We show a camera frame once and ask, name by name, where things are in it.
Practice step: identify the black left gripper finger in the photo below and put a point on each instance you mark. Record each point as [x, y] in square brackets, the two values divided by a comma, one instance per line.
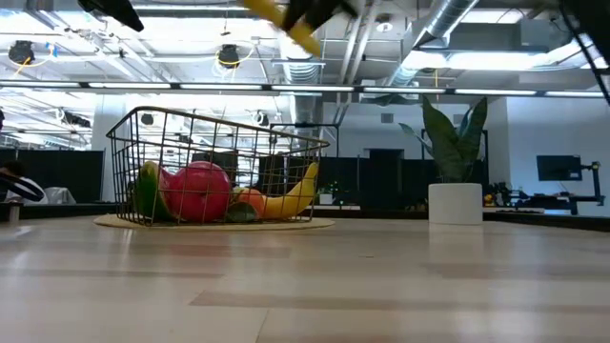
[112, 8]

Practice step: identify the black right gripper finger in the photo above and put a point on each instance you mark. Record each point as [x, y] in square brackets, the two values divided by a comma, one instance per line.
[298, 9]
[329, 6]

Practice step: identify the yellow toy banana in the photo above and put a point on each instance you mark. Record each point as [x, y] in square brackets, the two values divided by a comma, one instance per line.
[290, 202]
[305, 35]

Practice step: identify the orange tangerine cluster with leaves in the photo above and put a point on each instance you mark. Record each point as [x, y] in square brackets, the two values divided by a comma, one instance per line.
[252, 200]

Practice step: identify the red toy apple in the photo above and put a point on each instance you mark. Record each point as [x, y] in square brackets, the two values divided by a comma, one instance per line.
[200, 190]

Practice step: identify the long hanging light bar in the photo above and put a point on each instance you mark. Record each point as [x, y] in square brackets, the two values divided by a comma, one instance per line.
[310, 88]

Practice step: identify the black room divider panel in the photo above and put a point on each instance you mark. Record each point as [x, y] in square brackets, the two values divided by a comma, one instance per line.
[381, 181]
[71, 167]

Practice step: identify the grey chair back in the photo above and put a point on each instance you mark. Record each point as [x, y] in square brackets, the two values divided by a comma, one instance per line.
[61, 196]

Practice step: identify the person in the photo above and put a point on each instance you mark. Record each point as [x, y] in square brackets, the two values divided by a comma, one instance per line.
[26, 188]

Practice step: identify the round woven beige placemat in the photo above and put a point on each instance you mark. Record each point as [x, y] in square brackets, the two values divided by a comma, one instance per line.
[114, 222]

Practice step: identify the snake plant in white pot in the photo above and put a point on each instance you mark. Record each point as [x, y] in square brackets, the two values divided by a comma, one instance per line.
[455, 205]

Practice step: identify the black computer monitor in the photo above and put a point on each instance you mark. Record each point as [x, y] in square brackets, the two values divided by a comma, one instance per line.
[558, 167]

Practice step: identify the background office desk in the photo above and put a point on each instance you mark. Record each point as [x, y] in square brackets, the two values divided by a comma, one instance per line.
[562, 197]

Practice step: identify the silver round air duct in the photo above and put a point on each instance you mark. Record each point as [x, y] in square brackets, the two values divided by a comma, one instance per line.
[443, 19]
[300, 71]

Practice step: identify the black aluminium rig frame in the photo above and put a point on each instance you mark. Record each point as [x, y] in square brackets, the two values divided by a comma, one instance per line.
[548, 221]

